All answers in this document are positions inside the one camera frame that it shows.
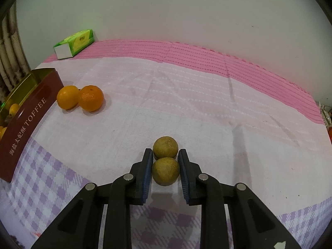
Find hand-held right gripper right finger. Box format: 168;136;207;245
178;149;301;249

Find dark red candy box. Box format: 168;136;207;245
0;68;64;183

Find tan longan fruit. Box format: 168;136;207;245
153;136;179;159
151;157;180;187

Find purple checked tablecloth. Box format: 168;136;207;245
0;56;332;249

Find green tissue box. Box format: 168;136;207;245
53;28;95;60

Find shiny wrapped packets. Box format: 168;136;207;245
318;102;332;127

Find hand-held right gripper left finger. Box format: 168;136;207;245
31;148;154;249

